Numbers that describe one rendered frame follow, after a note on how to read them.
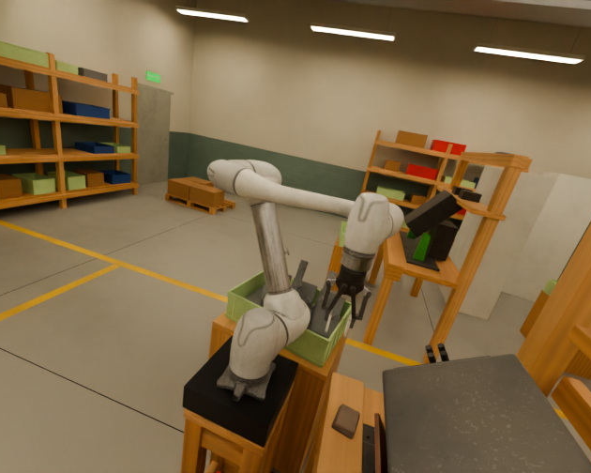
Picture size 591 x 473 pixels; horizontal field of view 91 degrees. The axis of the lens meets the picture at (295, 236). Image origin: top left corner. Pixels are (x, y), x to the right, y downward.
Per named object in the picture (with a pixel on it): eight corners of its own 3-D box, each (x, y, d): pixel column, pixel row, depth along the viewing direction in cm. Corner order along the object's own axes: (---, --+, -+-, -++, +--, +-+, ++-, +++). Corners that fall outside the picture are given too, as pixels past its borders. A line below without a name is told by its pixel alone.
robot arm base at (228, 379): (209, 394, 100) (211, 382, 98) (234, 353, 121) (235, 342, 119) (260, 411, 98) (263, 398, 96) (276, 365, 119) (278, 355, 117)
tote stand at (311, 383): (200, 421, 187) (212, 321, 160) (244, 369, 232) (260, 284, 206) (295, 482, 165) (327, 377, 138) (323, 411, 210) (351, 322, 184)
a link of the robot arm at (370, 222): (371, 259, 74) (386, 249, 85) (388, 201, 69) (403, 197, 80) (334, 244, 80) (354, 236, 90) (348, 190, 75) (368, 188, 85)
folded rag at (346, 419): (352, 440, 99) (354, 434, 98) (330, 428, 102) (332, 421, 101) (359, 418, 108) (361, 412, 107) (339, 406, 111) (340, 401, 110)
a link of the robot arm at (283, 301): (260, 349, 120) (291, 328, 137) (291, 353, 110) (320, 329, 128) (224, 165, 117) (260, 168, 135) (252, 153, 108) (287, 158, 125)
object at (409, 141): (487, 262, 630) (536, 155, 553) (351, 226, 689) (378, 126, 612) (479, 253, 679) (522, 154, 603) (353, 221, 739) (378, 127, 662)
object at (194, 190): (164, 200, 607) (165, 178, 592) (190, 194, 680) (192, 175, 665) (212, 215, 574) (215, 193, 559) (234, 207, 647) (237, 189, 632)
